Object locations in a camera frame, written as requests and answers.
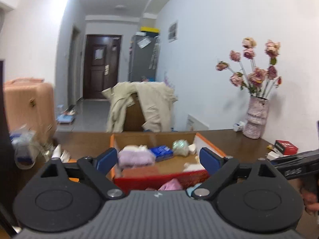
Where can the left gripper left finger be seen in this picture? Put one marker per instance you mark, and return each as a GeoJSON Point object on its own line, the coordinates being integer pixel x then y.
{"type": "Point", "coordinates": [94, 171]}

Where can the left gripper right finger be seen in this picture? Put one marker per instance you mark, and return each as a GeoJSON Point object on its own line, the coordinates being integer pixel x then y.
{"type": "Point", "coordinates": [221, 170]}

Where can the pink satin scrunchie bow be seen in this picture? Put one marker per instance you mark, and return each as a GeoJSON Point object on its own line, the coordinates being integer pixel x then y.
{"type": "Point", "coordinates": [173, 184]}

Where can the right hand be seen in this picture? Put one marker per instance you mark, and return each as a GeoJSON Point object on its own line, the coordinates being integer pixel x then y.
{"type": "Point", "coordinates": [310, 201]}

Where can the red small box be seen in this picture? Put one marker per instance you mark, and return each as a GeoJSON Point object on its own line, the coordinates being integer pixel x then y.
{"type": "Point", "coordinates": [285, 148]}

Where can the white cosmetic sponge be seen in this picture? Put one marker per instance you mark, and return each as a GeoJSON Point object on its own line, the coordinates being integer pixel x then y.
{"type": "Point", "coordinates": [192, 149]}

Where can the white small box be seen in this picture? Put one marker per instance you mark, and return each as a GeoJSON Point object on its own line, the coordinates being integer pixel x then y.
{"type": "Point", "coordinates": [274, 154]}

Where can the iridescent green bath puff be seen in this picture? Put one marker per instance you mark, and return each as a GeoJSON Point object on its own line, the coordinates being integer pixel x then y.
{"type": "Point", "coordinates": [180, 148]}

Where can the small white cream jar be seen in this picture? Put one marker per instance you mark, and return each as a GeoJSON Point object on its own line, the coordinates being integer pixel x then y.
{"type": "Point", "coordinates": [239, 126]}

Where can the orange red cardboard box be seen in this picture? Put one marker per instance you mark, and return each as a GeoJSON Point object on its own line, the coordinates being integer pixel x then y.
{"type": "Point", "coordinates": [186, 170]}

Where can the white board with print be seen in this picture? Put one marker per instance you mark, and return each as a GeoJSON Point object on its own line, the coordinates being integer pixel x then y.
{"type": "Point", "coordinates": [195, 125]}

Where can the blue tissue pack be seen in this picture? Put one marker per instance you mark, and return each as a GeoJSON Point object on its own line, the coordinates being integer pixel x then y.
{"type": "Point", "coordinates": [162, 152]}

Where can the brown wooden chair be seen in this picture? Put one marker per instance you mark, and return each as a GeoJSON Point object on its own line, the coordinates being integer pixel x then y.
{"type": "Point", "coordinates": [134, 119]}

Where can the pink textured vase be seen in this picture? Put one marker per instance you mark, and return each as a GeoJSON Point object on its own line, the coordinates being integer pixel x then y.
{"type": "Point", "coordinates": [257, 115]}

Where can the beige coat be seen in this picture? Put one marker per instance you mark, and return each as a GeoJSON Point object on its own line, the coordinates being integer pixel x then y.
{"type": "Point", "coordinates": [156, 101]}

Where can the dried pink rose bouquet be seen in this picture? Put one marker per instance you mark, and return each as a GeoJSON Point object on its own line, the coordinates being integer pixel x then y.
{"type": "Point", "coordinates": [258, 81]}

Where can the pink suitcase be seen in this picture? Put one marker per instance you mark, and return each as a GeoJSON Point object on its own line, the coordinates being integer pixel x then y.
{"type": "Point", "coordinates": [29, 102]}

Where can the dark brown entrance door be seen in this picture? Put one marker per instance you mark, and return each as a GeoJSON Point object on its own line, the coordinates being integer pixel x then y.
{"type": "Point", "coordinates": [101, 64]}

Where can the grey refrigerator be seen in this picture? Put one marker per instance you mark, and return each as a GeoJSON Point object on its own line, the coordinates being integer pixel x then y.
{"type": "Point", "coordinates": [143, 55]}

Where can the yellow box on refrigerator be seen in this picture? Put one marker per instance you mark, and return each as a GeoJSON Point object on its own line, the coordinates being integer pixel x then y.
{"type": "Point", "coordinates": [149, 29]}

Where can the white wall vent panel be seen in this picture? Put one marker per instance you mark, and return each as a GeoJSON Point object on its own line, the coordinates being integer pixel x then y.
{"type": "Point", "coordinates": [172, 32]}

